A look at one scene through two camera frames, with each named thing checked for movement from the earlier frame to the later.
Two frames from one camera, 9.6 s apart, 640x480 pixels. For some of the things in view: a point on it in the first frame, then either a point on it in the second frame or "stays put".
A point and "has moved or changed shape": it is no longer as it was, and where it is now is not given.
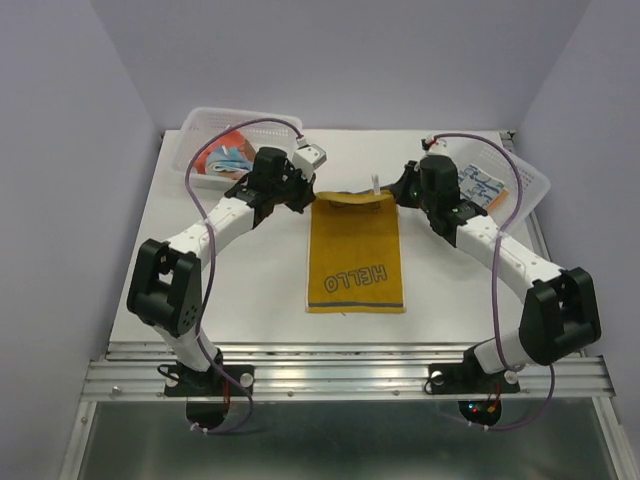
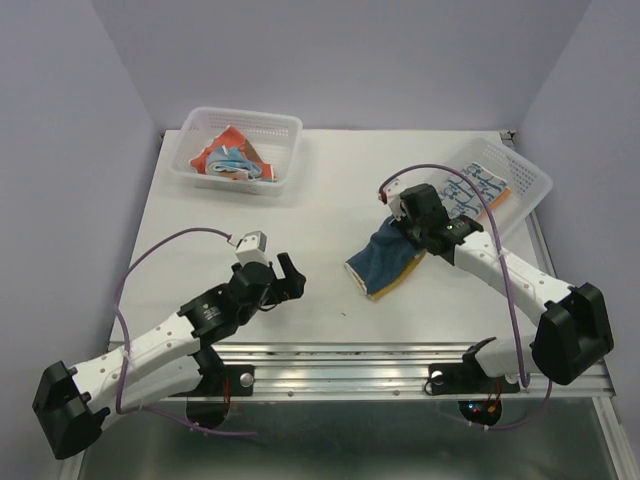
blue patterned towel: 477,186 stays put
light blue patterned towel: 229,159 stays put
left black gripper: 306,188 to 290,287
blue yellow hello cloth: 354,254 has moved or changed shape
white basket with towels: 217,147 stays put
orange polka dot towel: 502,195 stays put
